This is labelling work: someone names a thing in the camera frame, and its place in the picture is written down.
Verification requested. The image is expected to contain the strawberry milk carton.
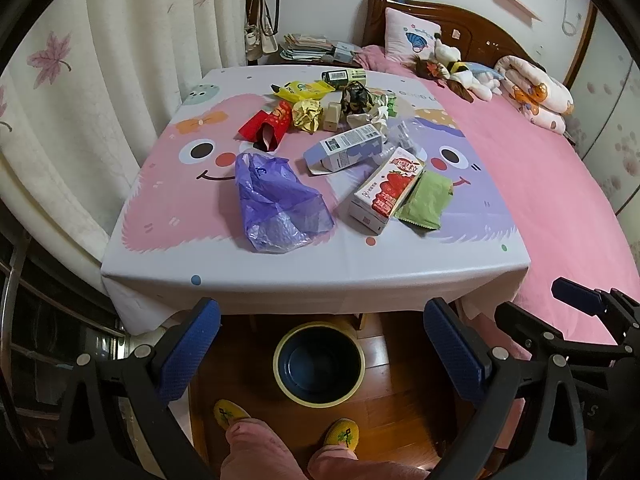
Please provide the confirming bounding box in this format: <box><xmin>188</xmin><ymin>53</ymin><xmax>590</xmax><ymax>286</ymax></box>
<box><xmin>348</xmin><ymin>148</ymin><xmax>424</xmax><ymax>234</ymax></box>

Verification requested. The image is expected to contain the purple plastic bag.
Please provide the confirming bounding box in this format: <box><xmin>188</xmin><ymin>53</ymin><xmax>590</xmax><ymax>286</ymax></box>
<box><xmin>234</xmin><ymin>153</ymin><xmax>334</xmax><ymax>254</ymax></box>

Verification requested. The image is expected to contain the clear plastic wrapper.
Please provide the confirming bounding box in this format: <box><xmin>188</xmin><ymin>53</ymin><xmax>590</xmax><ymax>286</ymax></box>
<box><xmin>382</xmin><ymin>120</ymin><xmax>426</xmax><ymax>159</ymax></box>

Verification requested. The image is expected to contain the red snack packet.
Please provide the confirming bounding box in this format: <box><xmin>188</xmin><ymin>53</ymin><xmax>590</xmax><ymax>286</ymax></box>
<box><xmin>239</xmin><ymin>101</ymin><xmax>293</xmax><ymax>152</ymax></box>

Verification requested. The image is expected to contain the white blue carton box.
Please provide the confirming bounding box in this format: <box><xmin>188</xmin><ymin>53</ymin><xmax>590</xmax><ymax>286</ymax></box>
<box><xmin>304</xmin><ymin>125</ymin><xmax>384</xmax><ymax>174</ymax></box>

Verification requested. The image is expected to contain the dark patterned wrapper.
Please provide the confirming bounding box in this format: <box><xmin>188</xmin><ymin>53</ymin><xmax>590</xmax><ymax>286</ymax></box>
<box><xmin>341</xmin><ymin>81</ymin><xmax>373</xmax><ymax>116</ymax></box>

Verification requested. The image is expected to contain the small beige box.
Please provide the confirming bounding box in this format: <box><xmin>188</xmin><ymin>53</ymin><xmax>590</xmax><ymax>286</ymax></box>
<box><xmin>322</xmin><ymin>102</ymin><xmax>342</xmax><ymax>132</ymax></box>

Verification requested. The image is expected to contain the gold foil wrapper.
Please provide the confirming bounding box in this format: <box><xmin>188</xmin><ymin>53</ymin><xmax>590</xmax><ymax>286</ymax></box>
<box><xmin>292</xmin><ymin>99</ymin><xmax>323</xmax><ymax>134</ymax></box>

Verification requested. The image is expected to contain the yellow snack packet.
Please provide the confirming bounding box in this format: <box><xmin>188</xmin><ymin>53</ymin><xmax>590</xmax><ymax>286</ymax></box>
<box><xmin>271</xmin><ymin>80</ymin><xmax>335</xmax><ymax>103</ymax></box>

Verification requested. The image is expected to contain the green black small box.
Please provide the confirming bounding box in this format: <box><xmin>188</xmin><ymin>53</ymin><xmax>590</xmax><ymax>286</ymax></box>
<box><xmin>321</xmin><ymin>68</ymin><xmax>367</xmax><ymax>89</ymax></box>

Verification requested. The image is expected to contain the green paper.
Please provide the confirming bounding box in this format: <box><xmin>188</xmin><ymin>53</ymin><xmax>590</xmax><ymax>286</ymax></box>
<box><xmin>369</xmin><ymin>88</ymin><xmax>397</xmax><ymax>117</ymax></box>

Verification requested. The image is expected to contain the yellow rimmed trash bin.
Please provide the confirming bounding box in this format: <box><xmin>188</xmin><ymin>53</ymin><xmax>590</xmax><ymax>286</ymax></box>
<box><xmin>272</xmin><ymin>322</ymin><xmax>366</xmax><ymax>408</ymax></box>

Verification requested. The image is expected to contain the left yellow slipper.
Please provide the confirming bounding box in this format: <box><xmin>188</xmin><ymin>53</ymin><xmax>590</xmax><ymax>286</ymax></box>
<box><xmin>214</xmin><ymin>399</ymin><xmax>250</xmax><ymax>430</ymax></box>

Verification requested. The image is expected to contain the pink bed sheet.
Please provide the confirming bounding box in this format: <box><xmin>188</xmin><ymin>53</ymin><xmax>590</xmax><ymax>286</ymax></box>
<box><xmin>354</xmin><ymin>44</ymin><xmax>637</xmax><ymax>346</ymax></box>

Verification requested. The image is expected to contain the rolled floral quilt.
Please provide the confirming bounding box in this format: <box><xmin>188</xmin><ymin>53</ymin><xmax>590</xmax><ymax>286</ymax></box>
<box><xmin>495</xmin><ymin>55</ymin><xmax>574</xmax><ymax>136</ymax></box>

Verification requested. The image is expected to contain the wardrobe sliding door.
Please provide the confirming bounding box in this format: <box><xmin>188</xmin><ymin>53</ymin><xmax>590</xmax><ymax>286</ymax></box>
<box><xmin>567</xmin><ymin>14</ymin><xmax>639</xmax><ymax>245</ymax></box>

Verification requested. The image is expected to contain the cartoon printed tablecloth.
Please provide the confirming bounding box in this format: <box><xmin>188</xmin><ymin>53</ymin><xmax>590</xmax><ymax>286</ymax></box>
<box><xmin>101</xmin><ymin>65</ymin><xmax>530</xmax><ymax>334</ymax></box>

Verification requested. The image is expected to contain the blue white plush toy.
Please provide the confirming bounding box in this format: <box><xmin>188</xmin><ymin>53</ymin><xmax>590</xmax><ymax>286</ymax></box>
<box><xmin>465</xmin><ymin>62</ymin><xmax>504</xmax><ymax>94</ymax></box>

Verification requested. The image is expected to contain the white crumpled paper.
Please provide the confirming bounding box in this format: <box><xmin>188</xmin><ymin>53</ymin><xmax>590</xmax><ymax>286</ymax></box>
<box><xmin>346</xmin><ymin>106</ymin><xmax>388</xmax><ymax>136</ymax></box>

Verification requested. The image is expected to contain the brown plush toy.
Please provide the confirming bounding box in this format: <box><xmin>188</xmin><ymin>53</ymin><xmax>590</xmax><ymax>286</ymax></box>
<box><xmin>413</xmin><ymin>56</ymin><xmax>474</xmax><ymax>103</ymax></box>

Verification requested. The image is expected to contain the wooden headboard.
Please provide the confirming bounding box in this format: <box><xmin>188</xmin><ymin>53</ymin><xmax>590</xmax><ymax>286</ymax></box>
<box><xmin>362</xmin><ymin>0</ymin><xmax>546</xmax><ymax>70</ymax></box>

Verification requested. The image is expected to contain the cream floral curtain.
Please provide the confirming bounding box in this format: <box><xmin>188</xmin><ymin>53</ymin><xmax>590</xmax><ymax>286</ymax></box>
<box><xmin>1</xmin><ymin>0</ymin><xmax>245</xmax><ymax>287</ymax></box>

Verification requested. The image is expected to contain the white cartoon pillow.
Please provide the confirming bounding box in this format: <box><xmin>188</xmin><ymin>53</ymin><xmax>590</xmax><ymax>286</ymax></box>
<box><xmin>385</xmin><ymin>8</ymin><xmax>442</xmax><ymax>63</ymax></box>

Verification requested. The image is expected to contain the small blue tissue box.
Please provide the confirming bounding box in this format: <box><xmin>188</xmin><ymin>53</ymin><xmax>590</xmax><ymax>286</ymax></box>
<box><xmin>332</xmin><ymin>41</ymin><xmax>359</xmax><ymax>64</ymax></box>

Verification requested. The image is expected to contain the white hanging bag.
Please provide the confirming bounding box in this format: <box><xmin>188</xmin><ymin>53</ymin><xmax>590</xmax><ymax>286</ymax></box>
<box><xmin>244</xmin><ymin>10</ymin><xmax>279</xmax><ymax>63</ymax></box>

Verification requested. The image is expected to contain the stack of books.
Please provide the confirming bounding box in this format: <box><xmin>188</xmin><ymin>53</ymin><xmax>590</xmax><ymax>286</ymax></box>
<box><xmin>279</xmin><ymin>34</ymin><xmax>335</xmax><ymax>62</ymax></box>

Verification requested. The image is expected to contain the pink wall shelf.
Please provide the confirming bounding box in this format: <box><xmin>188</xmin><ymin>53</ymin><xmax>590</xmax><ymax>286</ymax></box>
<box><xmin>504</xmin><ymin>0</ymin><xmax>541</xmax><ymax>22</ymax></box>

